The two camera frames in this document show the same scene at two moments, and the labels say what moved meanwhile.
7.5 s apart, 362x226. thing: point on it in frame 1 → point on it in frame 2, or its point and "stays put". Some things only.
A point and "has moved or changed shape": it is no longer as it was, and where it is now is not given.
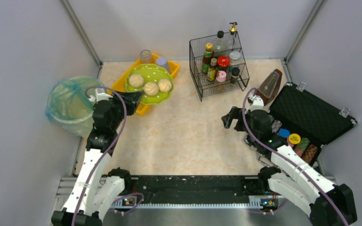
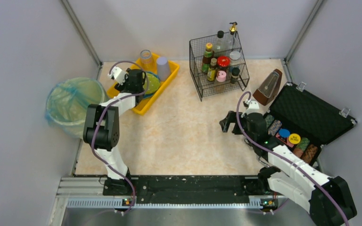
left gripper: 127,99 → 138,86
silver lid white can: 235,59 stays put
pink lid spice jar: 222,77 stays put
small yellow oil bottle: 211,72 stays put
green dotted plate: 151,73 has moved or changed shape
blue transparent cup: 145,57 stays put
